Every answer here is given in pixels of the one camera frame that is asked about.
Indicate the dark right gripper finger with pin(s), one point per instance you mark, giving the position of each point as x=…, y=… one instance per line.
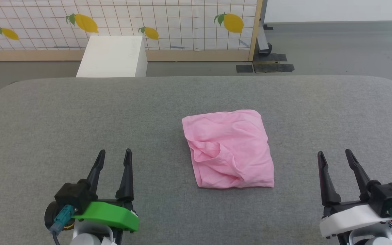
x=328, y=183
x=360, y=175

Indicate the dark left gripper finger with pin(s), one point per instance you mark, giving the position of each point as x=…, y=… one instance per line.
x=95, y=172
x=126, y=180

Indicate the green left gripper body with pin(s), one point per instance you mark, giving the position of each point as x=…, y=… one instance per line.
x=109, y=214

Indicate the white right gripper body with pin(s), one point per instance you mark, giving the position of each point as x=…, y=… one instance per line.
x=350, y=219

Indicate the pink garment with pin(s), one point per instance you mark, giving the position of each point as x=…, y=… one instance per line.
x=231, y=149

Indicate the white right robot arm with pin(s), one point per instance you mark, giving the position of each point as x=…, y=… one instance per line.
x=373, y=238

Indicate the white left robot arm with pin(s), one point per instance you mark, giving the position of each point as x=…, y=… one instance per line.
x=87, y=238

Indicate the grey upholstered sofa surface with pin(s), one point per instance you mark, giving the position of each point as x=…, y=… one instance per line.
x=148, y=112

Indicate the white box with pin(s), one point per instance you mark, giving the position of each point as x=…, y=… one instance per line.
x=112, y=58

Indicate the black taped floor plate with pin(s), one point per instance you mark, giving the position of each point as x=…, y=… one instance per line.
x=272, y=64

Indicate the small black floor tape patch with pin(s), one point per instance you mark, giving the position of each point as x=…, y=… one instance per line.
x=244, y=68

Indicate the lemon print partition screen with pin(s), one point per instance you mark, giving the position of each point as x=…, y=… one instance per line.
x=131, y=20

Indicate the grey metal wheeled stand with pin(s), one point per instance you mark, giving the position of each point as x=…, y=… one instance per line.
x=263, y=34

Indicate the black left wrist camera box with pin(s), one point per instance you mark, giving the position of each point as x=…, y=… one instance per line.
x=75, y=195

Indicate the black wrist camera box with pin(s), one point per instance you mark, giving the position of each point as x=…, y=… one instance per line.
x=388, y=199
x=75, y=195

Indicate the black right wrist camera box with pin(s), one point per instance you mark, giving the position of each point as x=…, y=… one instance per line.
x=388, y=199

